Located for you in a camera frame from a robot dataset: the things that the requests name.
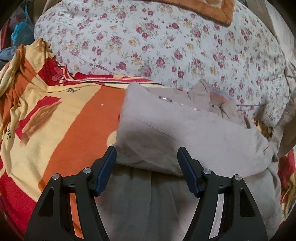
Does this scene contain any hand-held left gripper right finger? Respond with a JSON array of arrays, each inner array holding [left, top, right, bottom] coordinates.
[[177, 147, 269, 241]]

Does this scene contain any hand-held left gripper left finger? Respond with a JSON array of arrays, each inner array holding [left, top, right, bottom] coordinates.
[[24, 146, 117, 241]]

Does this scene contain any beige zip jacket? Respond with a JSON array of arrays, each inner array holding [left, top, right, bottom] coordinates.
[[96, 79, 285, 241]]

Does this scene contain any orange red printed blanket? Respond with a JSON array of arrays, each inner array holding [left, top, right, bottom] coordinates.
[[0, 38, 296, 234]]

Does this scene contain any white floral quilt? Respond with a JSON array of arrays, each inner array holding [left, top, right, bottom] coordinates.
[[33, 0, 292, 127]]

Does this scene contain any blue plastic bag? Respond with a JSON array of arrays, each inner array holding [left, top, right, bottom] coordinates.
[[10, 18, 36, 47]]

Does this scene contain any brown edged plush blanket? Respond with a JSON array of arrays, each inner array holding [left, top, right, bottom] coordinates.
[[159, 0, 235, 26]]

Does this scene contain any pale cardboard box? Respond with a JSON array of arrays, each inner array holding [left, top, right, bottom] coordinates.
[[264, 0, 289, 50]]

